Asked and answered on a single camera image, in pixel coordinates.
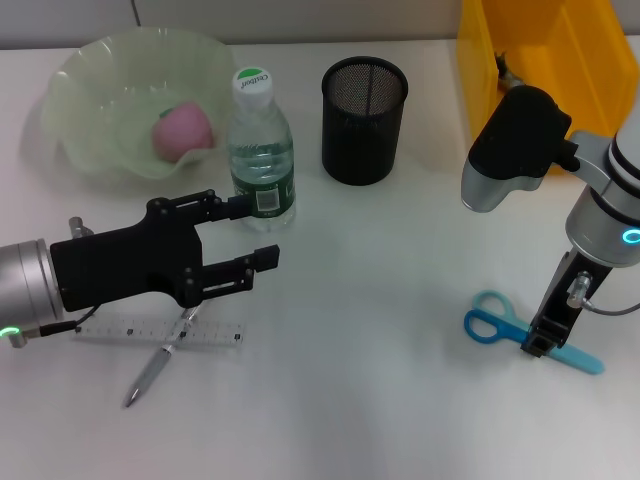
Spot right gripper metal connector plug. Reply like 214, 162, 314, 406
566, 270, 594, 308

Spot green plastic wrapper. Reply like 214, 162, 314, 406
494, 48, 525, 92

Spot yellow plastic bin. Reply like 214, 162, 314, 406
455, 0, 640, 177

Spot clear green-label water bottle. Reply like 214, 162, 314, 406
226, 66, 298, 233

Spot pink toy peach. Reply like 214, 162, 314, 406
151, 101, 212, 164

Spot blue handled scissors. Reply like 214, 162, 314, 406
462, 289, 607, 377

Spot gripper metal connector plug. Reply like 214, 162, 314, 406
566, 270, 594, 308
68, 215, 94, 241

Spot black mesh pen cup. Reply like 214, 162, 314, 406
320, 55, 410, 187

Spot clear plastic ruler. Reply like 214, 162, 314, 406
74, 313, 247, 354

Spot left gripper metal connector plug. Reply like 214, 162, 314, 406
68, 215, 94, 241

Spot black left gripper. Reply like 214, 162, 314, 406
49, 188, 282, 310

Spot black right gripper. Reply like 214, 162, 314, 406
519, 249, 615, 360

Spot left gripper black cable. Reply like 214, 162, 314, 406
38, 305, 102, 336

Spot translucent green wavy fruit plate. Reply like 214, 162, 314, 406
39, 27, 242, 182

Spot silver ballpoint pen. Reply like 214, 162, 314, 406
123, 305, 202, 409

